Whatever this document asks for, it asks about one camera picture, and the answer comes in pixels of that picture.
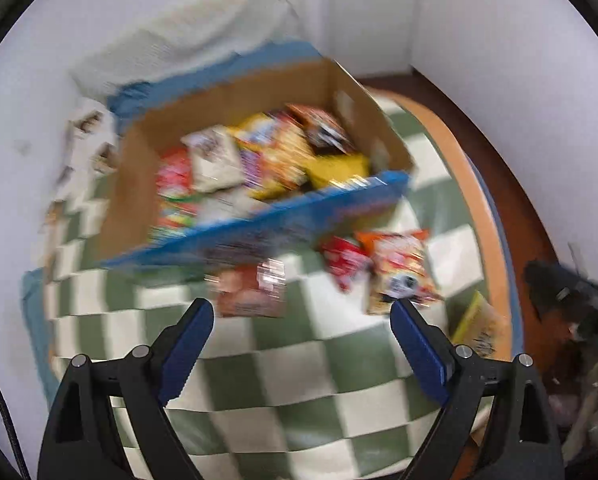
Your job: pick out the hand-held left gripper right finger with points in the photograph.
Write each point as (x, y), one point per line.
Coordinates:
(419, 350)

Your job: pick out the yellow snack packet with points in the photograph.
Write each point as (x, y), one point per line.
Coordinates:
(339, 167)

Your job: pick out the clear pastry packet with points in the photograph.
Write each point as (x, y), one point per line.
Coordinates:
(481, 325)

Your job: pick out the small red snack packet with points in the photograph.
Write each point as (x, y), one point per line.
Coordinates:
(344, 260)

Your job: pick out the cardboard box with blue print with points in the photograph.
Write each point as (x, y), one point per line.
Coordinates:
(329, 205)

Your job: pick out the white chocolate stick packet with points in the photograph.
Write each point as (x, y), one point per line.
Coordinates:
(224, 205)

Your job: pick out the white door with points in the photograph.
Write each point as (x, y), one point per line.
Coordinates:
(369, 20)

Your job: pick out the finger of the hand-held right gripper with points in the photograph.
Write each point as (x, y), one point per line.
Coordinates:
(546, 285)

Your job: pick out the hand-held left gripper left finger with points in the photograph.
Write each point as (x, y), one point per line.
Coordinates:
(189, 345)

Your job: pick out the green checkered blanket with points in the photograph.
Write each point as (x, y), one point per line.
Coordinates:
(299, 380)

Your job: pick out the yellow purple noodle packet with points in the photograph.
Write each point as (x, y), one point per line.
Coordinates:
(279, 160)

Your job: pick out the long red snack packet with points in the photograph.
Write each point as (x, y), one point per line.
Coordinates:
(174, 180)

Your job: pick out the brown panda snack packet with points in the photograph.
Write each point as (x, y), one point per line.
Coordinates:
(324, 127)

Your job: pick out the grey dotted pillow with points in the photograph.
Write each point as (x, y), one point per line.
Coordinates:
(179, 45)

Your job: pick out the grey white snack packet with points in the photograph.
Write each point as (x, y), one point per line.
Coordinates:
(211, 157)

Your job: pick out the orange mushroom panda snack packet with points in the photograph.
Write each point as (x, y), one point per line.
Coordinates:
(399, 265)

